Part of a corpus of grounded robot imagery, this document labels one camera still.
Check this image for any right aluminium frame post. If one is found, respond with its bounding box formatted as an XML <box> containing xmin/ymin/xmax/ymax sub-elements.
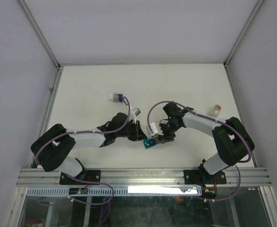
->
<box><xmin>224</xmin><ymin>0</ymin><xmax>266</xmax><ymax>68</ymax></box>

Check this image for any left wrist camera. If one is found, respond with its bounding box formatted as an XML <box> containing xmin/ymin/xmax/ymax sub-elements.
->
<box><xmin>129</xmin><ymin>107</ymin><xmax>141</xmax><ymax>122</ymax></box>

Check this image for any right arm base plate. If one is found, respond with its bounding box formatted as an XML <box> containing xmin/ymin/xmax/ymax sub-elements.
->
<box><xmin>183</xmin><ymin>169</ymin><xmax>227</xmax><ymax>187</ymax></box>

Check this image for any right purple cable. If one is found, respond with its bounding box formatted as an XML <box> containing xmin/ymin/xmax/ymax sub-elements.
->
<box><xmin>147</xmin><ymin>100</ymin><xmax>252</xmax><ymax>203</ymax></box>

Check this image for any left aluminium frame post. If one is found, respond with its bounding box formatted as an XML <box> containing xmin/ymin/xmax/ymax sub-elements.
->
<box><xmin>16</xmin><ymin>0</ymin><xmax>61</xmax><ymax>69</ymax></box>

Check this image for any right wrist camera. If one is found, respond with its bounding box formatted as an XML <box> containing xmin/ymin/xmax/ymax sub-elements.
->
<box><xmin>146</xmin><ymin>122</ymin><xmax>159</xmax><ymax>138</ymax></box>

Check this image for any purple cable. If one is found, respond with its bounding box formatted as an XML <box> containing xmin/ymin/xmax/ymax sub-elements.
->
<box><xmin>34</xmin><ymin>95</ymin><xmax>139</xmax><ymax>227</ymax></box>
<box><xmin>147</xmin><ymin>100</ymin><xmax>252</xmax><ymax>203</ymax></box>

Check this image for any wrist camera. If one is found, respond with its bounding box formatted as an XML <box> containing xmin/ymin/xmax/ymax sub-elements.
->
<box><xmin>146</xmin><ymin>122</ymin><xmax>159</xmax><ymax>138</ymax></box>
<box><xmin>129</xmin><ymin>107</ymin><xmax>141</xmax><ymax>122</ymax></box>

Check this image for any white pill bottle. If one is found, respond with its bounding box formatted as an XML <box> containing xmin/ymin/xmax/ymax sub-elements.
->
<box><xmin>113</xmin><ymin>93</ymin><xmax>124</xmax><ymax>103</ymax></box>

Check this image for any weekly pill organizer strip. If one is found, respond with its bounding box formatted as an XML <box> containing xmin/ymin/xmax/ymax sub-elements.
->
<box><xmin>143</xmin><ymin>138</ymin><xmax>156</xmax><ymax>149</ymax></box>

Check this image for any white slotted cable duct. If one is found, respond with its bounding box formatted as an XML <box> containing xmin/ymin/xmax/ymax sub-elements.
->
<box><xmin>26</xmin><ymin>186</ymin><xmax>202</xmax><ymax>197</ymax></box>

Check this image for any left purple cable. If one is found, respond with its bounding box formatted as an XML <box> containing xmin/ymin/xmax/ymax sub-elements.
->
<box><xmin>34</xmin><ymin>95</ymin><xmax>139</xmax><ymax>227</ymax></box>

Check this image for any aluminium frame post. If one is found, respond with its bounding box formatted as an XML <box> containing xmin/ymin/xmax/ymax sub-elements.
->
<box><xmin>224</xmin><ymin>0</ymin><xmax>266</xmax><ymax>68</ymax></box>
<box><xmin>16</xmin><ymin>0</ymin><xmax>61</xmax><ymax>69</ymax></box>

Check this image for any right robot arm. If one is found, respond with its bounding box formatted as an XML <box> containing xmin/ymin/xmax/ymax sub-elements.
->
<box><xmin>158</xmin><ymin>102</ymin><xmax>255</xmax><ymax>184</ymax></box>

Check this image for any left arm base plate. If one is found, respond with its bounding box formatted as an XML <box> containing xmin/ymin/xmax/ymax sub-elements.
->
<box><xmin>59</xmin><ymin>169</ymin><xmax>101</xmax><ymax>185</ymax></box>

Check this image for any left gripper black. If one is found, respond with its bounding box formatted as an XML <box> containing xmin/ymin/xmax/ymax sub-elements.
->
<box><xmin>115</xmin><ymin>119</ymin><xmax>147</xmax><ymax>141</ymax></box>

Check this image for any aluminium mounting rail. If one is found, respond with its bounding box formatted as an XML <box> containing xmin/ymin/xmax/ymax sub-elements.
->
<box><xmin>17</xmin><ymin>167</ymin><xmax>272</xmax><ymax>187</ymax></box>

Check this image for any clear small pill bottle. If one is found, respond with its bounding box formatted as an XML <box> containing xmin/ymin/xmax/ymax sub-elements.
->
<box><xmin>208</xmin><ymin>105</ymin><xmax>222</xmax><ymax>118</ymax></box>

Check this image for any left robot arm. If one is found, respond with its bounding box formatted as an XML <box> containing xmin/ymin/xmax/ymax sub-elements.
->
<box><xmin>30</xmin><ymin>113</ymin><xmax>147</xmax><ymax>184</ymax></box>

